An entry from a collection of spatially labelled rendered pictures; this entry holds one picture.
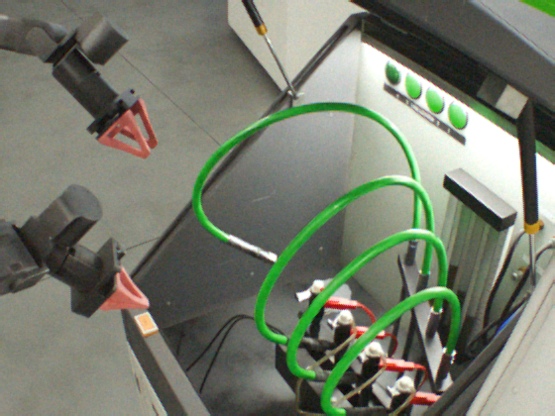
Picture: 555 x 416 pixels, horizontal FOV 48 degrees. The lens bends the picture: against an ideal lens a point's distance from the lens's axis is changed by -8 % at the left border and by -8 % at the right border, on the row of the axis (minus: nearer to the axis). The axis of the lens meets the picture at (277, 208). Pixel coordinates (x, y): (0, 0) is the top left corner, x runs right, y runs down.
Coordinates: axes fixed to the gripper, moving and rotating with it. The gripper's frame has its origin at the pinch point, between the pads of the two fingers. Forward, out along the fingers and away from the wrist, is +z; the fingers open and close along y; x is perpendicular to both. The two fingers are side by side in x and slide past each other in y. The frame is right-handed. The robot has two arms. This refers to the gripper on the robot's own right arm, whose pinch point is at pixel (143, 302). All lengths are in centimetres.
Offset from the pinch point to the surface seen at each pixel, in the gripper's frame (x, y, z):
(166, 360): 13.0, -18.6, 21.8
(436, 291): -15.2, 31.9, 19.5
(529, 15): 34, 74, 37
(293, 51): 280, 6, 135
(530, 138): -24, 52, 0
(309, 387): -0.5, -0.4, 36.7
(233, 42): 384, -31, 148
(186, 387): 5.7, -16.7, 23.6
